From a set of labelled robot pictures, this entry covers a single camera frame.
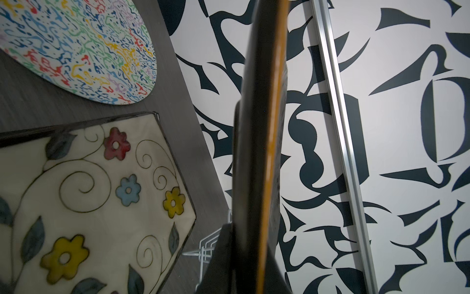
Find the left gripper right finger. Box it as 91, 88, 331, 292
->
264, 248, 291, 294

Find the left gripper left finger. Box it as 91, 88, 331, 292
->
196, 223, 233, 294

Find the floral square plate black rim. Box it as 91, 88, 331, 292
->
1, 112, 197, 294

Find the dark glass plate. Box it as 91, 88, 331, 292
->
232, 1, 289, 294

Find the colourful speckled round plate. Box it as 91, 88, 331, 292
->
1, 1, 157, 105

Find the white wire dish rack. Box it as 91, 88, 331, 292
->
183, 212, 235, 292

